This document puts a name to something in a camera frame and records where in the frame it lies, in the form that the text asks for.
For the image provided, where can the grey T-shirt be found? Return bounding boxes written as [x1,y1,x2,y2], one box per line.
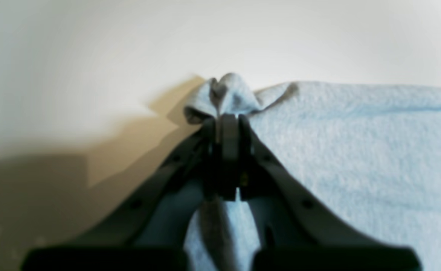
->
[183,72,441,271]

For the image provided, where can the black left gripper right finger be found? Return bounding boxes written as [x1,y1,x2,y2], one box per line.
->
[238,115,422,271]

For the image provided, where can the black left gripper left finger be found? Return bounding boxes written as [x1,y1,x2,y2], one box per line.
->
[21,118,216,271]

